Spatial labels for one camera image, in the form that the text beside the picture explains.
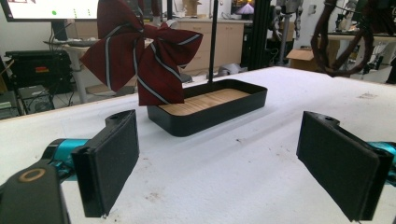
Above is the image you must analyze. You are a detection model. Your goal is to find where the black equipment case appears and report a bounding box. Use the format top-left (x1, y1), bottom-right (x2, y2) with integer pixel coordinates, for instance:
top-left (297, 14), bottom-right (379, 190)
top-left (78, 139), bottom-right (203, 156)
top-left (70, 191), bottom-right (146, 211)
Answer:
top-left (4, 49), bottom-right (75, 95)

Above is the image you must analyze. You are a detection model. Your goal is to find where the computer monitor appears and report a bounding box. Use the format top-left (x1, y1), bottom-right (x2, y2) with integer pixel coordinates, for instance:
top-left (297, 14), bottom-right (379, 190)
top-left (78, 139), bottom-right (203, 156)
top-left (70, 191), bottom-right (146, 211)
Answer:
top-left (0, 0), bottom-right (101, 42)

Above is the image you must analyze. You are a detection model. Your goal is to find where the white foam mat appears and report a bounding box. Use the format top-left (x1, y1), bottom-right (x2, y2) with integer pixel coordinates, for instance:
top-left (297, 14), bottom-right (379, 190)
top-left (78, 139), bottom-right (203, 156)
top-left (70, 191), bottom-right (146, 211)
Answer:
top-left (0, 65), bottom-right (396, 224)

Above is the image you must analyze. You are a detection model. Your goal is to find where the black metal frame post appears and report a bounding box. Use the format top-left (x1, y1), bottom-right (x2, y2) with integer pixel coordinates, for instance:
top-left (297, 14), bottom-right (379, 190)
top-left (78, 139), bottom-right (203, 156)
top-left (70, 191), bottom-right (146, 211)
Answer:
top-left (247, 0), bottom-right (273, 72)

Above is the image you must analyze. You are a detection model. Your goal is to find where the wooden cabinet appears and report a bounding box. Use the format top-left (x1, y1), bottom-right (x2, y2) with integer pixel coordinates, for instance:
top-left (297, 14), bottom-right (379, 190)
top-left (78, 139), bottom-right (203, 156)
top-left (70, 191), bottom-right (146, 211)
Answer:
top-left (168, 18), bottom-right (246, 75)

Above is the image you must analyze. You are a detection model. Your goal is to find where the grey robot on stand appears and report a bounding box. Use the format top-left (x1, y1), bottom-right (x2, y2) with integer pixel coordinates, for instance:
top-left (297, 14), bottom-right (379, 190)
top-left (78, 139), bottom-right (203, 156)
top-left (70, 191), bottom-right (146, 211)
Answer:
top-left (270, 0), bottom-right (305, 67)

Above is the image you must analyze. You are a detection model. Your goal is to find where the plain dark brown bow tie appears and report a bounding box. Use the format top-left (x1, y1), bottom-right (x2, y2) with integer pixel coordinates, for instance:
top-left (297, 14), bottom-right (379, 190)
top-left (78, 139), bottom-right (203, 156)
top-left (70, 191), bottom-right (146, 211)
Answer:
top-left (310, 0), bottom-right (396, 78)

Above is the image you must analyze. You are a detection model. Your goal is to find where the cardboard box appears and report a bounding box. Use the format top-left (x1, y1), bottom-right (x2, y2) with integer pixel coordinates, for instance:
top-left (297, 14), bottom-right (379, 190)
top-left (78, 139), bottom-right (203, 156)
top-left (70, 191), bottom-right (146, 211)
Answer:
top-left (285, 47), bottom-right (316, 72)

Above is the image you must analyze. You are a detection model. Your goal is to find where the round white table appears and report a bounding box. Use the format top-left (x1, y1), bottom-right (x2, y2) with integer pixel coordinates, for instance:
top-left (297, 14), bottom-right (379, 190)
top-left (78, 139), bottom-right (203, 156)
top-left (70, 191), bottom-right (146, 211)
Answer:
top-left (42, 36), bottom-right (102, 105)

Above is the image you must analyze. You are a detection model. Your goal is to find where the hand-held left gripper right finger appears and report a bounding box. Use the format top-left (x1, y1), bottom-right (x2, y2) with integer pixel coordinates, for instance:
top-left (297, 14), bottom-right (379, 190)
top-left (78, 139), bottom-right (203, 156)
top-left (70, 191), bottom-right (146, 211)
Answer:
top-left (296, 110), bottom-right (396, 222)

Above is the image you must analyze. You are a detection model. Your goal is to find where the striped burgundy bow tie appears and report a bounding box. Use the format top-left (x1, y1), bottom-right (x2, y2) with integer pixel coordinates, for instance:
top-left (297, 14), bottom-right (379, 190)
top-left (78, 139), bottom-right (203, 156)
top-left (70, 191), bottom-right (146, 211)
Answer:
top-left (79, 0), bottom-right (205, 107)

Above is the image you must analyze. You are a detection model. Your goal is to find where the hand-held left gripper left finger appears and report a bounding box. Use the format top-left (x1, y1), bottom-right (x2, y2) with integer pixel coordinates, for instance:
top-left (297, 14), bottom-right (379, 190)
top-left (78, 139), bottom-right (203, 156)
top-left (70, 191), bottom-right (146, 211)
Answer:
top-left (43, 109), bottom-right (140, 218)

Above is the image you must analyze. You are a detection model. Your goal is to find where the black rack with wooden tray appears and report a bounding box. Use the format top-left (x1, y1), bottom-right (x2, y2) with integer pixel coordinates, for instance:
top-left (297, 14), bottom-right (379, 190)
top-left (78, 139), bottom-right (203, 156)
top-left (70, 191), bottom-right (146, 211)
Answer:
top-left (146, 0), bottom-right (269, 138)

